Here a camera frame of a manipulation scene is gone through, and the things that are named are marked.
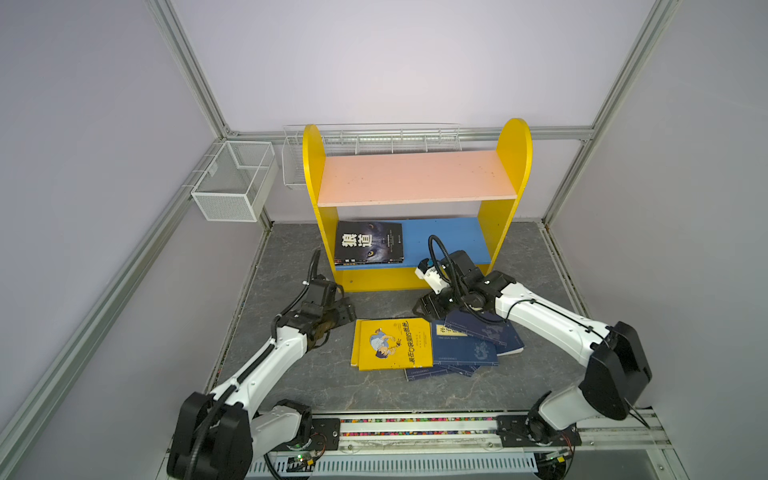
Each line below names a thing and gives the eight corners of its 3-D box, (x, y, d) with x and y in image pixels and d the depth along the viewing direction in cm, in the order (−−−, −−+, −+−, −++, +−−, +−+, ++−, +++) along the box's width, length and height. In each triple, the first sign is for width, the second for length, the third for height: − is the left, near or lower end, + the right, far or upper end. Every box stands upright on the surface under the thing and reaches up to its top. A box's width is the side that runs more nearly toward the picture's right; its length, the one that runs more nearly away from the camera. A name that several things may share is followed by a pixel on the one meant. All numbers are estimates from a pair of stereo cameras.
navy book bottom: (405, 381, 83) (406, 378, 81) (404, 370, 85) (405, 366, 83) (477, 376, 84) (480, 372, 82) (475, 365, 86) (477, 361, 84)
